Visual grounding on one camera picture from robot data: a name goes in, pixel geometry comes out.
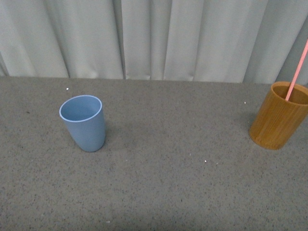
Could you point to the white curtain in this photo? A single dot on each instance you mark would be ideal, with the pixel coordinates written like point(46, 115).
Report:
point(257, 41)

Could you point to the brown bamboo holder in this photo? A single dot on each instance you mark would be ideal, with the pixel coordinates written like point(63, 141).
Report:
point(278, 118)

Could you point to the pink chopstick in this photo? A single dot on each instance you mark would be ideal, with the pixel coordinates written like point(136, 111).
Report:
point(297, 71)

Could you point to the blue plastic cup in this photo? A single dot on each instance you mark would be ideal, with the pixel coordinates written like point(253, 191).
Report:
point(84, 118)

